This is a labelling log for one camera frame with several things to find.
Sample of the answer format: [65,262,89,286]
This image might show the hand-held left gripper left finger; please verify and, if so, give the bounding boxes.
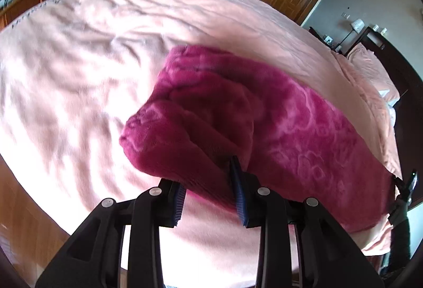
[35,178,186,288]

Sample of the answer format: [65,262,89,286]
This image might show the pink blanket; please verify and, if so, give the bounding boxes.
[0,0,402,288]

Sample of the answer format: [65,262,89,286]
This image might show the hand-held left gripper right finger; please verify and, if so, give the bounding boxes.
[229,156,385,288]

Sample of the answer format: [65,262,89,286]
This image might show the dark wooden nightstand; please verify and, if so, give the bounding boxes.
[309,26,346,54]

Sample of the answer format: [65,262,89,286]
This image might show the white shade lamp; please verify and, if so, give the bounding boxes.
[340,19,364,47]

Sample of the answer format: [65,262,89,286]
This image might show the white pillow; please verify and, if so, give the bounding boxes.
[378,90,397,127]

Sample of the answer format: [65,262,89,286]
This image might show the magenta fleece blanket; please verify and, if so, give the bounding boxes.
[119,44,397,234]

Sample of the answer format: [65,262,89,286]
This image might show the pink pillow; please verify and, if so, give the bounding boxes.
[345,44,400,102]

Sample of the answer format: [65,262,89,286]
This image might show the dark wooden headboard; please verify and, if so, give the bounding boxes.
[358,27,423,183]

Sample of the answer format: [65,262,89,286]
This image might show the person's right forearm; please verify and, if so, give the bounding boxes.
[387,204,412,273]

